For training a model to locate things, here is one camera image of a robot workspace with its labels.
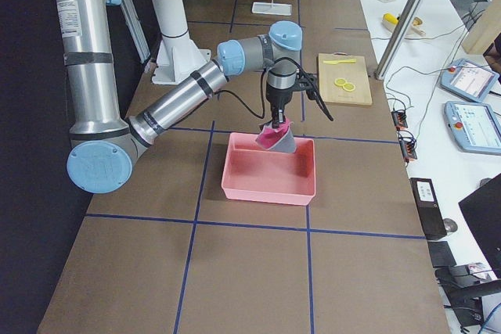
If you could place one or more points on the grey and pink cloth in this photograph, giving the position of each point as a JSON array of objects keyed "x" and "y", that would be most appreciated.
[{"x": 280, "y": 139}]

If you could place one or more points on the aluminium frame post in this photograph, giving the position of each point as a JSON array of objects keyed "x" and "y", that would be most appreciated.
[{"x": 397, "y": 37}]

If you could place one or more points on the yellow plastic knife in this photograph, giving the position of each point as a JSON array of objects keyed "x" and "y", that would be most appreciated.
[{"x": 339, "y": 61}]

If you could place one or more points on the lemon slice near board edge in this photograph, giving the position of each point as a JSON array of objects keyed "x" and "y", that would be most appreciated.
[{"x": 340, "y": 82}]

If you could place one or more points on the teach pendant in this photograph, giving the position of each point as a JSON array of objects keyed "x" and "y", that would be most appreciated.
[
  {"x": 474, "y": 126},
  {"x": 468, "y": 80}
]

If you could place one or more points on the white towel rack with dowels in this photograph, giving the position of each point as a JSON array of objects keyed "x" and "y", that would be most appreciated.
[{"x": 271, "y": 7}]

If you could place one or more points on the black monitor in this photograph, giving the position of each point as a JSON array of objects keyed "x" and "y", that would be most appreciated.
[{"x": 481, "y": 211}]

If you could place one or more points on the bamboo cutting board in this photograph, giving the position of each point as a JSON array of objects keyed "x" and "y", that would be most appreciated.
[{"x": 355, "y": 73}]

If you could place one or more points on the teach pendant near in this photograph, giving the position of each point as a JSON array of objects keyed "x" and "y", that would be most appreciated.
[{"x": 474, "y": 126}]

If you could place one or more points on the teach pendant far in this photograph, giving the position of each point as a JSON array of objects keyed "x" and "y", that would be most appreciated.
[{"x": 468, "y": 80}]

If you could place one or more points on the pink plastic bin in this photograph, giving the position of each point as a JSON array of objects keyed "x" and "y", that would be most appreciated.
[{"x": 253, "y": 174}]

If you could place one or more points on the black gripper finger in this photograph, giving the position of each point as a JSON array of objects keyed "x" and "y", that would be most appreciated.
[
  {"x": 282, "y": 120},
  {"x": 275, "y": 118}
]

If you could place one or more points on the black power strip near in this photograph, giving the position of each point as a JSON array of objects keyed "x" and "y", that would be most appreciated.
[{"x": 408, "y": 148}]

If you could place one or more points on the lemon slice beside knife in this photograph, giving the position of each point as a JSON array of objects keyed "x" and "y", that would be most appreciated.
[{"x": 349, "y": 87}]

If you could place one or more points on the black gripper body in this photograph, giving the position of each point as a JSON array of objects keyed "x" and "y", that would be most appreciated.
[{"x": 278, "y": 97}]

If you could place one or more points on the black power strip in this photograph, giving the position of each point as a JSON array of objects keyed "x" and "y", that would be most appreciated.
[
  {"x": 400, "y": 119},
  {"x": 408, "y": 148}
]

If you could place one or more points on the black power strip far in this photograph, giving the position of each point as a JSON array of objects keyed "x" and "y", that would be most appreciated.
[{"x": 400, "y": 119}]

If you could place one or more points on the black box with label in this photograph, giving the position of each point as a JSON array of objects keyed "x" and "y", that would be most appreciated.
[{"x": 427, "y": 208}]

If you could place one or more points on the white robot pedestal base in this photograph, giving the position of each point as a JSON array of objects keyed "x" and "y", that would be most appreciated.
[{"x": 178, "y": 55}]

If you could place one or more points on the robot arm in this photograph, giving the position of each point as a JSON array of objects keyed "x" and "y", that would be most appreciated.
[{"x": 105, "y": 147}]

